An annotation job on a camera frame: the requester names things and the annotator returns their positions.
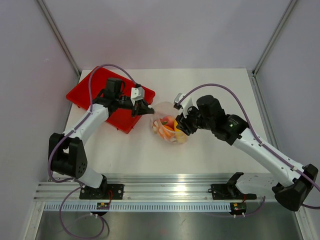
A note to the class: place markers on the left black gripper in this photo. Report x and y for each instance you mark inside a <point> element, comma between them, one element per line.
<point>140,108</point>

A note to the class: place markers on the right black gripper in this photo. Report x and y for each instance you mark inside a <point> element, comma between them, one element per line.
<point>184,123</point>

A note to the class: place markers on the yellow orange mango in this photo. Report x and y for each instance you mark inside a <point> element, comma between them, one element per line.
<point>181,137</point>

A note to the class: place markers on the pink peach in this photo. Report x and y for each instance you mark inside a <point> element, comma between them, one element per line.
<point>168,120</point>

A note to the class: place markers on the orange persimmon fruit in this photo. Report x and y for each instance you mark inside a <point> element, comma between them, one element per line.
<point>166,132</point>

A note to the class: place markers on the clear dotted zip bag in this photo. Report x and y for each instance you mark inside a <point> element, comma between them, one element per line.
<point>162,109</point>

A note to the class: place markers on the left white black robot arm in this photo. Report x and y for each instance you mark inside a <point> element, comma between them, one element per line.
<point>66,151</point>

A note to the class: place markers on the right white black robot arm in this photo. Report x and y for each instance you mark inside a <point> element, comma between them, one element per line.
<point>290,183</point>

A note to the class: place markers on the red plastic tray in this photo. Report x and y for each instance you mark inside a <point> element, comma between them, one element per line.
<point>104,87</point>

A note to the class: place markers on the right small circuit board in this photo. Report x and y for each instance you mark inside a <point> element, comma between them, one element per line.
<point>238,209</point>

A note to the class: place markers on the small circuit board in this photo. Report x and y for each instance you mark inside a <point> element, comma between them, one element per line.
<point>238,209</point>
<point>103,206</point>

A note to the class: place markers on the left small circuit board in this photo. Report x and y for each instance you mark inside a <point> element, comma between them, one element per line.
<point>103,206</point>

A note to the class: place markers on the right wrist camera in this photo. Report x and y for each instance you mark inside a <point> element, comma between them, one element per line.
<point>183,102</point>

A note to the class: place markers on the aluminium mounting rail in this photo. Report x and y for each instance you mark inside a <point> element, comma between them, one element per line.
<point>187,187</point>

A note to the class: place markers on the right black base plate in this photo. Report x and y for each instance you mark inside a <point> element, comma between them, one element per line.
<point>225,191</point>

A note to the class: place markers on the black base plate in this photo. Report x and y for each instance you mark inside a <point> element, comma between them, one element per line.
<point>112,191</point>
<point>225,191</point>

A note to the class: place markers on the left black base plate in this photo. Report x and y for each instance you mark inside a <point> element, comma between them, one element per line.
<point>112,191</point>

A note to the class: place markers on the white slotted cable duct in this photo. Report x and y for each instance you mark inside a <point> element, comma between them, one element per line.
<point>155,207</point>

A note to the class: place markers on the left aluminium frame post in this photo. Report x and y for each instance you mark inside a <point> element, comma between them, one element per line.
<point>45,11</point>

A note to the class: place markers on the aluminium frame post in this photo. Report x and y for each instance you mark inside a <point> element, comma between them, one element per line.
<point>274,36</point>
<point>45,11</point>

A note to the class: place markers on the right aluminium frame post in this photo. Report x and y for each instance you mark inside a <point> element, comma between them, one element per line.
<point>274,36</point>

